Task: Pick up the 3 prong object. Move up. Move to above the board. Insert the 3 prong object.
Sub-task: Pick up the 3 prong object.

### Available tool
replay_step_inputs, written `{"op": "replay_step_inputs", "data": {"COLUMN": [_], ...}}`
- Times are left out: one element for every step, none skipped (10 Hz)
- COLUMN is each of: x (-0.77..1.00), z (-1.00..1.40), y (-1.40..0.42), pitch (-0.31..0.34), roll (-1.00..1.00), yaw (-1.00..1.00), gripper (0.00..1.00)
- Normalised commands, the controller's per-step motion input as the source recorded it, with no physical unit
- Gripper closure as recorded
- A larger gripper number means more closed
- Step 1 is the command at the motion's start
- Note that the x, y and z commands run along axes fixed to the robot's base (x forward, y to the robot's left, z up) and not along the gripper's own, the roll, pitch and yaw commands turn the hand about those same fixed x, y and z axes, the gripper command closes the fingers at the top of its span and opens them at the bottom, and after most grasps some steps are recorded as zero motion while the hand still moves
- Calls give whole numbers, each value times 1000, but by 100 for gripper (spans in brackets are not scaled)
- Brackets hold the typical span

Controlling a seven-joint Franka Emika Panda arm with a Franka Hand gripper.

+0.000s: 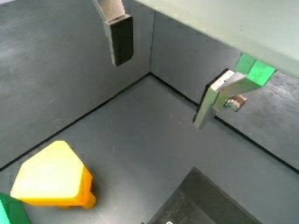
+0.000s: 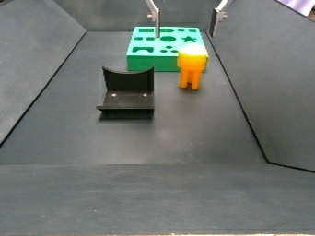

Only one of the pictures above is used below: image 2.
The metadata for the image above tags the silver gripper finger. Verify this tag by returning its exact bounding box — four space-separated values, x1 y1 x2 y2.
146 0 161 38
211 0 229 37

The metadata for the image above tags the orange three prong object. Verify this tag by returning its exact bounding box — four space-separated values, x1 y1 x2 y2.
178 43 209 90

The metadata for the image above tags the green foam shape board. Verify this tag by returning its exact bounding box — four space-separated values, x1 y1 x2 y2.
127 27 205 72

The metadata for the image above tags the black angled bracket stand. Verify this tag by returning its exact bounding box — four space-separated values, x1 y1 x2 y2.
98 67 155 111

